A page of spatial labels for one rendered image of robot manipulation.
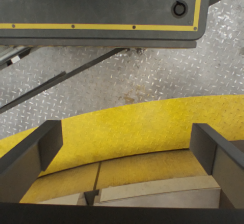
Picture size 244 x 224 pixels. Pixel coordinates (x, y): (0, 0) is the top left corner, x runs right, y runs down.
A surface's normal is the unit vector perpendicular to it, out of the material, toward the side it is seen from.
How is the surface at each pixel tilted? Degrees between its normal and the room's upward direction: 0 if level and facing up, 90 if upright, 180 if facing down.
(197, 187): 90
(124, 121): 0
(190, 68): 0
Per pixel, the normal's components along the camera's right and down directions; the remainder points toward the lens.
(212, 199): -0.02, 0.25
